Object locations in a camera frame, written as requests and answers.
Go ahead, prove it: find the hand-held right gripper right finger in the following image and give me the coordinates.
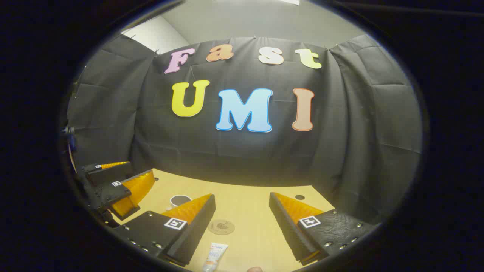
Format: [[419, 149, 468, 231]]
[[269, 192, 379, 266]]

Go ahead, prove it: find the wooden desktop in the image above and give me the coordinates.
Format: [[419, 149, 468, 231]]
[[113, 169, 337, 272]]

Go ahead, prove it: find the white toothpaste tube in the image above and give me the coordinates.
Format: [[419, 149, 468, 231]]
[[202, 243, 229, 272]]

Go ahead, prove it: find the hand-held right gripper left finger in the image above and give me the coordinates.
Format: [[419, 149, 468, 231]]
[[113, 194, 216, 267]]

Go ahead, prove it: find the white cup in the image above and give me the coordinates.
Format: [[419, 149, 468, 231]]
[[170, 195, 192, 208]]

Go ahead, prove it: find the black backdrop cloth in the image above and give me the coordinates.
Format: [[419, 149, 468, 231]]
[[66, 34, 423, 223]]

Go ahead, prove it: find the round wooden coaster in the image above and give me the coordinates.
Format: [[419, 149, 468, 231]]
[[208, 219, 235, 235]]

